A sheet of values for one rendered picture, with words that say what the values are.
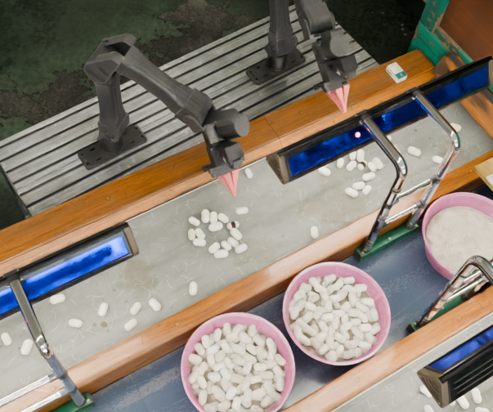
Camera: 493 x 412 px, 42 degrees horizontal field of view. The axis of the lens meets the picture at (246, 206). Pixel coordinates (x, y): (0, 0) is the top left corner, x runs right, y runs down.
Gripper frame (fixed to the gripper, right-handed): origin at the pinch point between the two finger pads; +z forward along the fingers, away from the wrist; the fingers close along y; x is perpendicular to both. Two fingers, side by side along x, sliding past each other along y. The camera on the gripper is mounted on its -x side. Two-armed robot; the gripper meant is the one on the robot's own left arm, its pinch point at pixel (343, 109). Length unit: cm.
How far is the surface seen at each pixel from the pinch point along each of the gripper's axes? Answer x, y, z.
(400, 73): 10.2, 27.8, -0.9
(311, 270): -14.2, -31.0, 32.2
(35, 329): -40, -95, 6
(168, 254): 1, -60, 16
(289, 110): 14.9, -8.7, -3.5
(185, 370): -19, -71, 38
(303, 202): -0.7, -21.0, 18.9
